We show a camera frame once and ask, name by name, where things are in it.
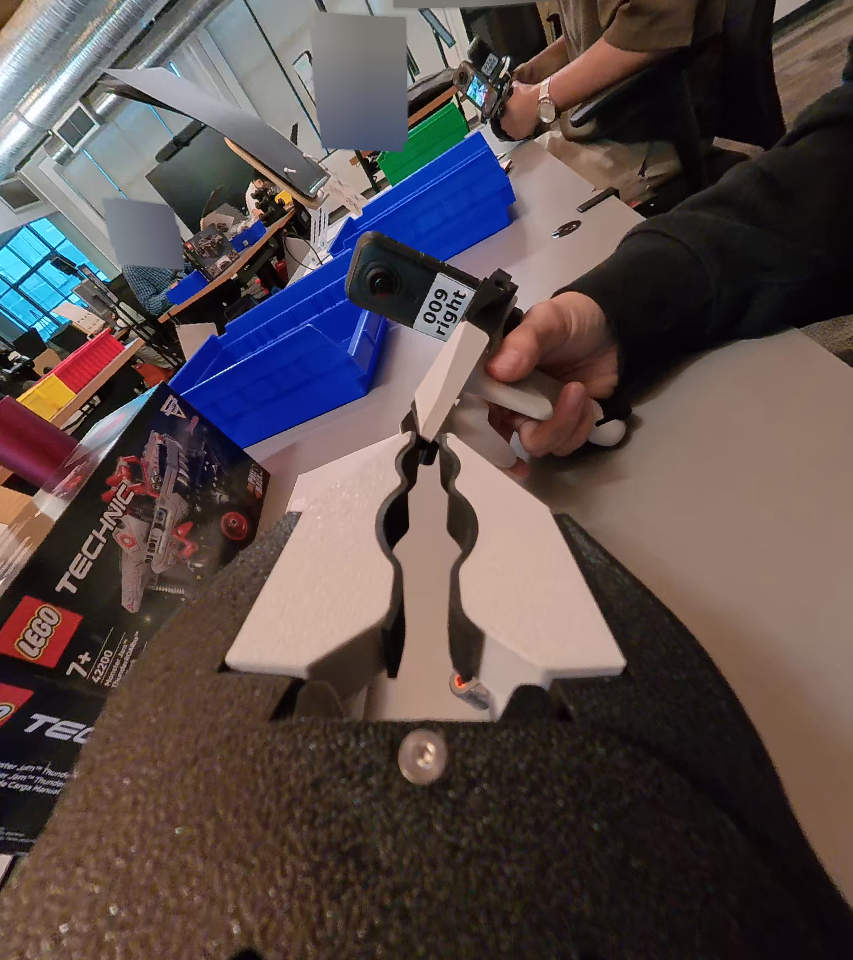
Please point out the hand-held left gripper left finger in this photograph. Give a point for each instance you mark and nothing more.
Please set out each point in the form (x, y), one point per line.
(306, 570)

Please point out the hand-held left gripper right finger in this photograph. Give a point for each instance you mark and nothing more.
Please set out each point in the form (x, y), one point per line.
(531, 585)

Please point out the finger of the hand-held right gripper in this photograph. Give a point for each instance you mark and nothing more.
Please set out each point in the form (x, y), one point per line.
(483, 435)
(449, 375)

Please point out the person's right forearm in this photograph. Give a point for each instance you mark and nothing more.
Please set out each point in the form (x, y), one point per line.
(756, 225)

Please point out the round desk grommet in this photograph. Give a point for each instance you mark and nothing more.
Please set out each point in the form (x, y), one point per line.
(566, 229)

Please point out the grey desk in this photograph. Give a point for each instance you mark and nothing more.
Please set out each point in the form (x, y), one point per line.
(734, 562)

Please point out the person's right hand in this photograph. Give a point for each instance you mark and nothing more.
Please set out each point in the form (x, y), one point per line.
(569, 352)

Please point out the blue plastic bin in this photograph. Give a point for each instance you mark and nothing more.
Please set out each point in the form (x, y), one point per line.
(284, 300)
(284, 390)
(426, 202)

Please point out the green plastic bin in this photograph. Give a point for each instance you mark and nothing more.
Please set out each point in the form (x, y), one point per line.
(426, 146)

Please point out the black toy building set box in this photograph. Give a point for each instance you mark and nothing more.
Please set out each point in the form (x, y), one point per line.
(96, 600)

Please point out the black monitor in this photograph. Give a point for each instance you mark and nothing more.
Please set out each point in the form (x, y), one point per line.
(201, 180)

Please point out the small black bar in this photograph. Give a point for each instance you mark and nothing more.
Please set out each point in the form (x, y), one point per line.
(595, 199)

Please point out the red plastic bin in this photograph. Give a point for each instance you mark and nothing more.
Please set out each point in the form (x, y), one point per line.
(85, 360)

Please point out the yellow plastic bin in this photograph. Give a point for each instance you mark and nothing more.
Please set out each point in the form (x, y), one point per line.
(48, 394)

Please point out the dark red box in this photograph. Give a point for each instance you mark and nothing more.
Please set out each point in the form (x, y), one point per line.
(14, 442)

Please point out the large window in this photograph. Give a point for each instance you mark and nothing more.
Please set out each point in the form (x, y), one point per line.
(21, 270)

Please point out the silver ventilation duct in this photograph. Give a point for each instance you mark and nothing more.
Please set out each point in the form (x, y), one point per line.
(21, 97)

